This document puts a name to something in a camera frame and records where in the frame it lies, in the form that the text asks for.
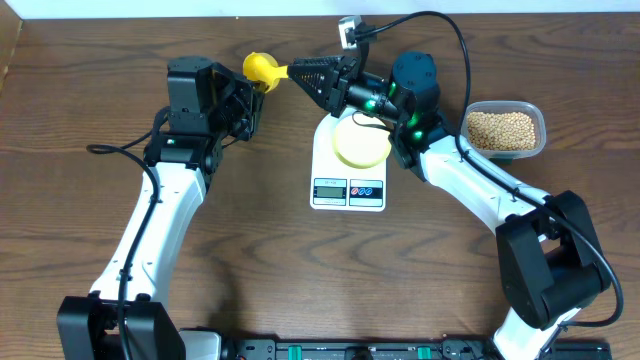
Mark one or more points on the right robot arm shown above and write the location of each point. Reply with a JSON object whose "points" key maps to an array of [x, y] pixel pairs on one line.
{"points": [[551, 264]]}

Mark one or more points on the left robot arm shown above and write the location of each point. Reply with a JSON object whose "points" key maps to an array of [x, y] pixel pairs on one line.
{"points": [[124, 315]]}

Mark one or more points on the green tape piece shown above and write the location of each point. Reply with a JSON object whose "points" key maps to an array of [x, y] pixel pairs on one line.
{"points": [[502, 161]]}

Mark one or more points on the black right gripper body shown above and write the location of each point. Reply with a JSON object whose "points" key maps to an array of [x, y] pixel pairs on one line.
{"points": [[369, 94]]}

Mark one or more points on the yellow bowl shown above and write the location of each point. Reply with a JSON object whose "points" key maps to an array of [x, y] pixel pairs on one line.
{"points": [[360, 141]]}

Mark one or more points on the white digital kitchen scale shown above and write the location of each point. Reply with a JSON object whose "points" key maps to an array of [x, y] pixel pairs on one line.
{"points": [[336, 186]]}

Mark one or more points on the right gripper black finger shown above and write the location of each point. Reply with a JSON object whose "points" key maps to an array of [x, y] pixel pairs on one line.
{"points": [[318, 87], [310, 68]]}

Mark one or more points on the clear plastic container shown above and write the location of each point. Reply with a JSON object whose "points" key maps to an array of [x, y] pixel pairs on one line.
{"points": [[503, 106]]}

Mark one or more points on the soybeans pile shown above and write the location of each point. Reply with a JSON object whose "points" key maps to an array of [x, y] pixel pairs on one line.
{"points": [[502, 132]]}

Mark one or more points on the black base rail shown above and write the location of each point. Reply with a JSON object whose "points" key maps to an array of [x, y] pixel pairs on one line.
{"points": [[265, 349]]}

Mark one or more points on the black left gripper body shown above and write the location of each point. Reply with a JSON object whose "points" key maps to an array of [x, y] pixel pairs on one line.
{"points": [[236, 108]]}

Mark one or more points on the yellow measuring scoop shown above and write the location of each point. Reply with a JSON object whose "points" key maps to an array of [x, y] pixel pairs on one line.
{"points": [[264, 69]]}

